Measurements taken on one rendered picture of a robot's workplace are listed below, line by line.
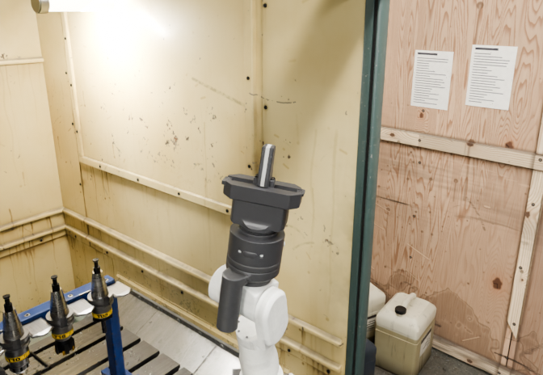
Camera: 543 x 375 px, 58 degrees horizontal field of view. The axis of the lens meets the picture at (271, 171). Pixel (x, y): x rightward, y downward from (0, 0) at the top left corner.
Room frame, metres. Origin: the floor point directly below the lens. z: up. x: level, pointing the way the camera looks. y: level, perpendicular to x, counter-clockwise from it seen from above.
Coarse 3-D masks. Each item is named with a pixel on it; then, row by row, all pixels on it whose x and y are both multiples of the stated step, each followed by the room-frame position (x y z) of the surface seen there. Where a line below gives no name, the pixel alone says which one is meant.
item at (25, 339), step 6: (24, 330) 0.98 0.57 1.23; (0, 336) 0.95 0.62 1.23; (24, 336) 0.95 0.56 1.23; (0, 342) 0.93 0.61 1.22; (6, 342) 0.93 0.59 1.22; (12, 342) 0.94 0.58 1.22; (18, 342) 0.94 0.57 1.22; (24, 342) 0.95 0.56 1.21; (6, 348) 0.93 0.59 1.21; (12, 348) 0.93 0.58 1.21; (18, 348) 0.94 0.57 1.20
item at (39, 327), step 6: (36, 318) 1.03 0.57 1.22; (42, 318) 1.03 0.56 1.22; (24, 324) 1.01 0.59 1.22; (30, 324) 1.01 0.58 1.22; (36, 324) 1.01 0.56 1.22; (42, 324) 1.01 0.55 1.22; (48, 324) 1.01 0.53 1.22; (30, 330) 0.99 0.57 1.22; (36, 330) 0.99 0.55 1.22; (42, 330) 0.99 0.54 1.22; (48, 330) 0.99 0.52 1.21; (30, 336) 0.97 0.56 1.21; (36, 336) 0.97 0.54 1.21
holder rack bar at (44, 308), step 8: (112, 280) 1.20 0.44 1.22; (80, 288) 1.15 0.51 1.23; (88, 288) 1.15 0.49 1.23; (72, 296) 1.12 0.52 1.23; (80, 296) 1.12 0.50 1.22; (40, 304) 1.08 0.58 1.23; (48, 304) 1.08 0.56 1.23; (24, 312) 1.04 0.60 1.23; (32, 312) 1.04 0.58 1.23; (40, 312) 1.04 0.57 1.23; (24, 320) 1.01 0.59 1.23; (0, 328) 0.98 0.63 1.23
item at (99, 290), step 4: (92, 272) 1.12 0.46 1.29; (100, 272) 1.12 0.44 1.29; (92, 276) 1.12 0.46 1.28; (96, 276) 1.11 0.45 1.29; (100, 276) 1.12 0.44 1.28; (92, 280) 1.11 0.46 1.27; (96, 280) 1.11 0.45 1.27; (100, 280) 1.12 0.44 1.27; (104, 280) 1.13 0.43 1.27; (92, 284) 1.11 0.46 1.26; (96, 284) 1.11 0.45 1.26; (100, 284) 1.11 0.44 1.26; (104, 284) 1.12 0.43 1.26; (92, 288) 1.11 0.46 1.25; (96, 288) 1.11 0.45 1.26; (100, 288) 1.11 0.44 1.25; (104, 288) 1.12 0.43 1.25; (92, 292) 1.11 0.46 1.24; (96, 292) 1.11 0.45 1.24; (100, 292) 1.11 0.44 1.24; (104, 292) 1.12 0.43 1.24; (108, 292) 1.13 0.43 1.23; (92, 296) 1.11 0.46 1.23; (96, 296) 1.11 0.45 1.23; (100, 296) 1.11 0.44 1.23; (104, 296) 1.11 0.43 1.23
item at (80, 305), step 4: (80, 300) 1.11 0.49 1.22; (84, 300) 1.11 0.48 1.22; (68, 304) 1.10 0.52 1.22; (72, 304) 1.10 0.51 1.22; (76, 304) 1.10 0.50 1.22; (80, 304) 1.10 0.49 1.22; (84, 304) 1.10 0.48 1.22; (88, 304) 1.10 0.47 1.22; (76, 308) 1.08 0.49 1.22; (80, 308) 1.08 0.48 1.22; (84, 308) 1.08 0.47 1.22; (88, 308) 1.08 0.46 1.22; (92, 308) 1.08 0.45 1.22; (76, 312) 1.06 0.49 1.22; (80, 312) 1.06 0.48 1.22; (84, 312) 1.06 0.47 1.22; (88, 312) 1.06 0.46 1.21; (76, 316) 1.05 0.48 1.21
